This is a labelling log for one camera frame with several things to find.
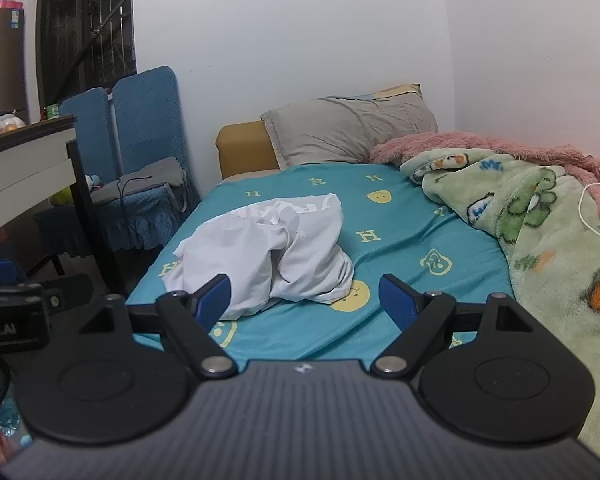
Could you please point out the dark window grille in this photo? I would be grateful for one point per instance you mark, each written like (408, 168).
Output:
(80, 25)

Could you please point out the teal printed bed sheet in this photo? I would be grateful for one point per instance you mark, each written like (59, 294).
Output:
(405, 230)

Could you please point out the green cartoon blanket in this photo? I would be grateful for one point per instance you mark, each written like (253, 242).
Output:
(545, 240)

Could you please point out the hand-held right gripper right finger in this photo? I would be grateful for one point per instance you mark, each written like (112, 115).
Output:
(397, 301)

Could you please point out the green cup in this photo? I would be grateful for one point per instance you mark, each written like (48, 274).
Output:
(53, 111)

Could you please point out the pink lid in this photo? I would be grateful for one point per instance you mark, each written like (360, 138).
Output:
(9, 4)

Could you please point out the blue covered chair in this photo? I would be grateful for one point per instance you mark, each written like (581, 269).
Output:
(87, 120)
(147, 110)

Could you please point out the yellow cushion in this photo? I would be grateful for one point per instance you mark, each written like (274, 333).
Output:
(242, 150)

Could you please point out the beige printed pillow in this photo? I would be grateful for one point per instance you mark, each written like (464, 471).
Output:
(400, 91)

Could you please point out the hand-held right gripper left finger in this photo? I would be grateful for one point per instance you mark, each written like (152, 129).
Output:
(215, 300)

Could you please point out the grey cloth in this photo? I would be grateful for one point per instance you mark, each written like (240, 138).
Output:
(150, 175)

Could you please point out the white desk with black legs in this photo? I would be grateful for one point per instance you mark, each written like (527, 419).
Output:
(20, 170)

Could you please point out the cardboard box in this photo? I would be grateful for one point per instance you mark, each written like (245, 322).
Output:
(2, 50)

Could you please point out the grey pillow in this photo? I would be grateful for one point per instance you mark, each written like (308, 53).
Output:
(340, 130)

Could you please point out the white t-shirt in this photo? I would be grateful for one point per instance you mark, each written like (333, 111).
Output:
(260, 250)

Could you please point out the pink fluffy blanket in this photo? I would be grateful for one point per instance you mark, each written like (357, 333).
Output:
(530, 147)

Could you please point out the small blue white toy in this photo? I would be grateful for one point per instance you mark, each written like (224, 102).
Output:
(93, 183)

